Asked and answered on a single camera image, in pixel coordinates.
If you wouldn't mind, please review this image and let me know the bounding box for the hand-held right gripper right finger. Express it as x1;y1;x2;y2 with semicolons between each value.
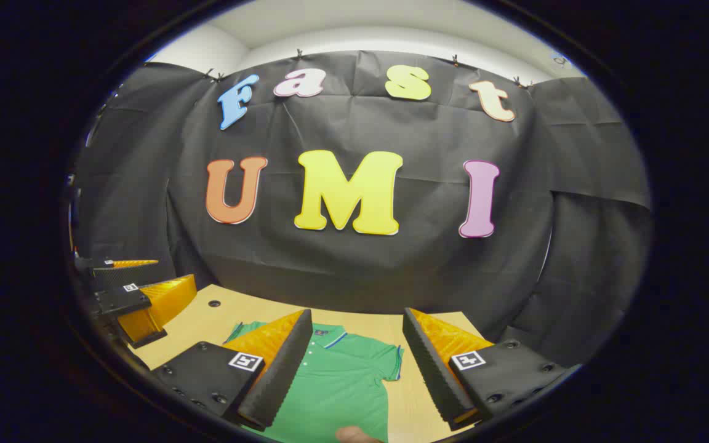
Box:
402;307;582;432

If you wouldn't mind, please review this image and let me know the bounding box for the green T-shirt with blue trim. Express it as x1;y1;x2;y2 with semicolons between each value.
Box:
224;320;404;443

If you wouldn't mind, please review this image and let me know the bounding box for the black backdrop cloth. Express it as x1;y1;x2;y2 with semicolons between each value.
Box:
71;50;654;370

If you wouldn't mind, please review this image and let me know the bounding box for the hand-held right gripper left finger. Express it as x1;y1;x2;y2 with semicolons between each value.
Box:
150;309;313;431

